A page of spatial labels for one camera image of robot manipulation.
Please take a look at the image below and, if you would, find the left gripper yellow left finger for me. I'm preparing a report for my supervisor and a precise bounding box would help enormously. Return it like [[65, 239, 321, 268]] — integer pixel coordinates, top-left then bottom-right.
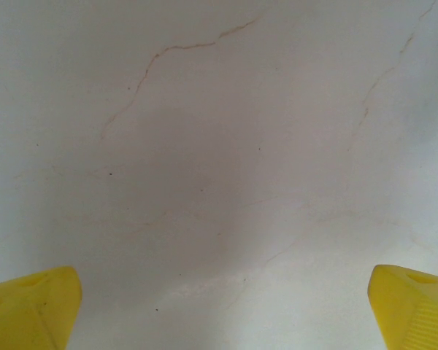
[[0, 265, 83, 350]]

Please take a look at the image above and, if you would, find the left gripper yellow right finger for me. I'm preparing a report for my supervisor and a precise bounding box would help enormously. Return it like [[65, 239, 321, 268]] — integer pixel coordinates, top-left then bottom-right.
[[366, 264, 438, 350]]

